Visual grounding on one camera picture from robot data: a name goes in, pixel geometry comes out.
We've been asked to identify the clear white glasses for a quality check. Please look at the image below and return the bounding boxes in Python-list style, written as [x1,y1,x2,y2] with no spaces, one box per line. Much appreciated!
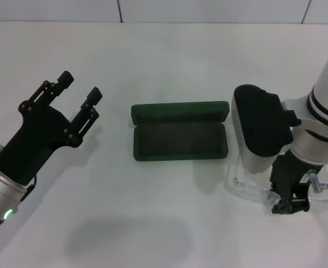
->
[226,155,328,208]

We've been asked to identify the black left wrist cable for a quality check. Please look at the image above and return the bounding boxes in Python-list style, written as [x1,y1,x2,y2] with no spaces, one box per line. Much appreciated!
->
[12,175,37,213]

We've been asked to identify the green glasses case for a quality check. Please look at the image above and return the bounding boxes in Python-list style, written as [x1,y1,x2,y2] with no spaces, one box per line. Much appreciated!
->
[130,100,231,163]

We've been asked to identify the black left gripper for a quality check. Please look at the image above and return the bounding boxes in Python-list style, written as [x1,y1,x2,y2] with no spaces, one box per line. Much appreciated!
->
[0,70,104,186]

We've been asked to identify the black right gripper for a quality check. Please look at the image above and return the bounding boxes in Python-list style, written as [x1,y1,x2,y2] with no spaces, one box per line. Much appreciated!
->
[268,152,321,216]

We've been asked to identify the clear right wrist connector plug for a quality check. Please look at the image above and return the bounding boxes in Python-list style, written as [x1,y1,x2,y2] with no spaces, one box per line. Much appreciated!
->
[306,170,325,194]

